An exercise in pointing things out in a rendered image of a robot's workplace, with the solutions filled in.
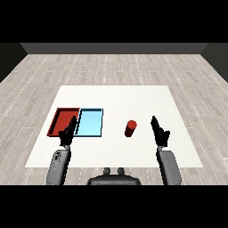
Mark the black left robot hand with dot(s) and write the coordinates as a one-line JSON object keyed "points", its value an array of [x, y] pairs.
{"points": [[67, 135]]}

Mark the red shallow open box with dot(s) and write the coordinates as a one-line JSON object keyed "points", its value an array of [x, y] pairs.
{"points": [[62, 121]]}

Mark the small red can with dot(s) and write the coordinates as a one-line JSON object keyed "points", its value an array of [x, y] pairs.
{"points": [[130, 128]]}

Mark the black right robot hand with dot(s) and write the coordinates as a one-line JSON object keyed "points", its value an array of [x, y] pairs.
{"points": [[160, 134]]}

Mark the light blue shallow open box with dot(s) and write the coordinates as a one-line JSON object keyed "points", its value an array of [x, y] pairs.
{"points": [[89, 122]]}

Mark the dark grey robot body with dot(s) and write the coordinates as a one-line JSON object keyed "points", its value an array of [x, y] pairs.
{"points": [[114, 178]]}

